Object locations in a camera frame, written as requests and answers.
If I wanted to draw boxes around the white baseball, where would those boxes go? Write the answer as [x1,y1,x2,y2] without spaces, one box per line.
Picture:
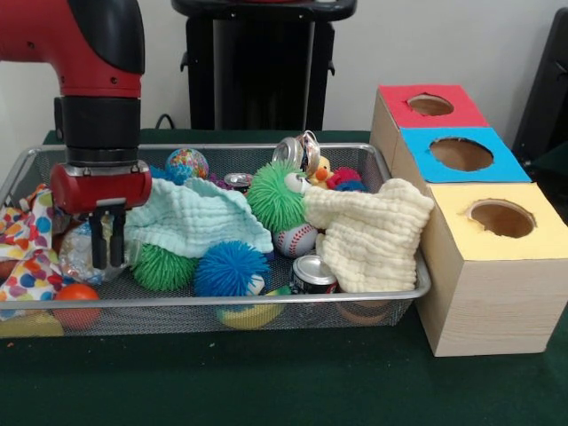
[273,222,319,259]

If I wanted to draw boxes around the wooden box with three holes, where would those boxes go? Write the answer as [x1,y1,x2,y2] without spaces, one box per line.
[368,84,568,358]

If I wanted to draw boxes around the mint green fuzzy cloth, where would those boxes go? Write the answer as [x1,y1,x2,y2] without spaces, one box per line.
[124,176,274,260]

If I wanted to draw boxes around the dark green side table cloth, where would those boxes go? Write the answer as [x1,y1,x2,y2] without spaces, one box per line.
[531,140,568,178]

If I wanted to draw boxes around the shallow wire mesh bin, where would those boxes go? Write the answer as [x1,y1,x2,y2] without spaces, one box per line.
[0,142,431,336]

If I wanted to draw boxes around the cream knitted cloth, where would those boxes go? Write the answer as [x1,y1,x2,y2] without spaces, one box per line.
[304,177,437,294]

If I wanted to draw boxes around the dark green spiky ball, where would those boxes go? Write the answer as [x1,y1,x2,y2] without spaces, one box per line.
[131,241,201,294]

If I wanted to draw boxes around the polka dot colourful cloth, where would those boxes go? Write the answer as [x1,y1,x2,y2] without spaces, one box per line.
[0,184,65,304]

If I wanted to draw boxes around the crushed silver can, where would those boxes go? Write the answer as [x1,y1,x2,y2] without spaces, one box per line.
[272,131,322,175]

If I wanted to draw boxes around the black labelled silver can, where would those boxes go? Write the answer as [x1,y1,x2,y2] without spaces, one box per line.
[291,254,339,295]

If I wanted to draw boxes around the green spiky rubber ball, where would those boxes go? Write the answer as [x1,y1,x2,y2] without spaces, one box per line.
[245,160,313,233]

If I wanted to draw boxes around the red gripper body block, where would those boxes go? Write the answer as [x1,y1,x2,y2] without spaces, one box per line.
[50,162,154,217]

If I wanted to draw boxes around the blue spiky rubber ball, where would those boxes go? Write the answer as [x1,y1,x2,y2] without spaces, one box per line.
[193,241,271,299]

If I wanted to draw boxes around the black upright panel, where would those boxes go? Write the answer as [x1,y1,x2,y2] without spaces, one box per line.
[513,7,568,178]

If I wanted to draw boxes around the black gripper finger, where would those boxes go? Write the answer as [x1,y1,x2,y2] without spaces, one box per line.
[112,201,128,269]
[90,209,107,272]

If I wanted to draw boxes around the small globe ball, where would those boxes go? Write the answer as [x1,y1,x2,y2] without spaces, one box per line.
[165,147,211,183]

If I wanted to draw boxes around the red orange smooth ball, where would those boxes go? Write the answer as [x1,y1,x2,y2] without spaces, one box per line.
[53,282,102,331]

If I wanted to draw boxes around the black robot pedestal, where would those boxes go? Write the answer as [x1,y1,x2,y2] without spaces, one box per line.
[171,0,358,132]

